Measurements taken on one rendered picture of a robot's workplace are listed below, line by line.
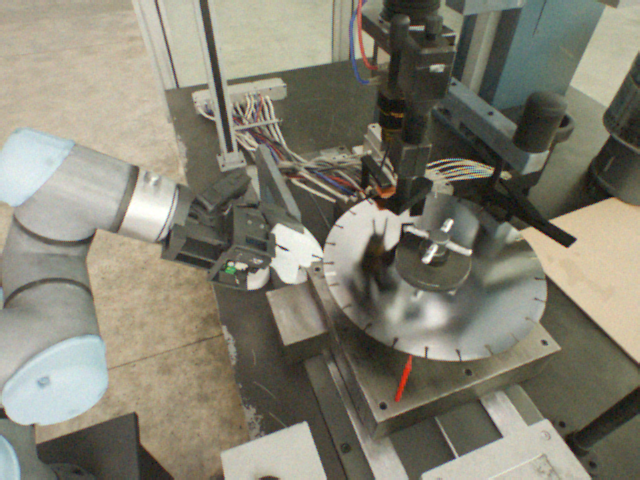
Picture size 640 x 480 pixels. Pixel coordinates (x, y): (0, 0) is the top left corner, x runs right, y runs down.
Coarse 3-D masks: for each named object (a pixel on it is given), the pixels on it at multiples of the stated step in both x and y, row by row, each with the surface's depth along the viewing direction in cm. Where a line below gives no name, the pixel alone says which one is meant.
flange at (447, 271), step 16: (416, 240) 64; (400, 256) 62; (416, 256) 62; (432, 256) 60; (448, 256) 60; (464, 256) 62; (416, 272) 60; (432, 272) 60; (448, 272) 60; (464, 272) 60; (432, 288) 59; (448, 288) 59
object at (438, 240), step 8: (448, 224) 61; (416, 232) 61; (424, 232) 60; (432, 232) 60; (440, 232) 60; (432, 240) 59; (440, 240) 58; (448, 240) 59; (432, 248) 58; (440, 248) 59; (456, 248) 58; (464, 248) 58; (424, 256) 57
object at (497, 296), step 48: (432, 192) 74; (336, 240) 66; (384, 240) 66; (480, 240) 66; (336, 288) 59; (384, 288) 59; (480, 288) 59; (528, 288) 59; (384, 336) 54; (432, 336) 54; (480, 336) 54
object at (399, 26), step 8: (400, 16) 42; (392, 24) 43; (400, 24) 42; (408, 24) 43; (392, 32) 43; (400, 32) 43; (392, 40) 44; (400, 40) 44; (392, 48) 44; (400, 48) 44; (392, 56) 45; (400, 56) 45; (392, 64) 46; (392, 72) 46; (392, 80) 47; (392, 88) 48
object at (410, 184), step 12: (432, 72) 45; (396, 180) 59; (408, 180) 58; (420, 180) 64; (396, 192) 60; (408, 192) 60; (420, 192) 62; (396, 204) 60; (408, 204) 62; (420, 204) 65; (420, 216) 67
